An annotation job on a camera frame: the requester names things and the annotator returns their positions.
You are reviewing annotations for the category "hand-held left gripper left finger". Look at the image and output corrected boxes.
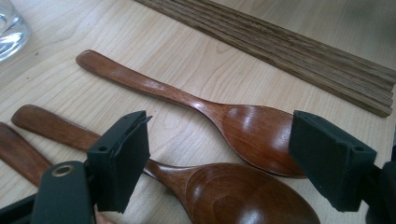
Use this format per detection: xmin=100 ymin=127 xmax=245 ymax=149
xmin=86 ymin=110 xmax=153 ymax=216

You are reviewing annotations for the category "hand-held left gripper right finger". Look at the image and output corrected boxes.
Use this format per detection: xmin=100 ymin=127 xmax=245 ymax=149
xmin=289 ymin=110 xmax=378 ymax=213

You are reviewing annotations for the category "red-brown wooden spoon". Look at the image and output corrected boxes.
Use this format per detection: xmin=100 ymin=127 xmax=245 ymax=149
xmin=76 ymin=49 xmax=307 ymax=179
xmin=11 ymin=105 xmax=321 ymax=224
xmin=0 ymin=121 xmax=54 ymax=189

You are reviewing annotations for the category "bundle of dark wooden chopsticks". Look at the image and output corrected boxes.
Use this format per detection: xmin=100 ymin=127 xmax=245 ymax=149
xmin=134 ymin=0 xmax=396 ymax=119

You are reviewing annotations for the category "clear drinking glass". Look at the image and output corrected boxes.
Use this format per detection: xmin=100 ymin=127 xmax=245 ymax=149
xmin=0 ymin=0 xmax=32 ymax=63

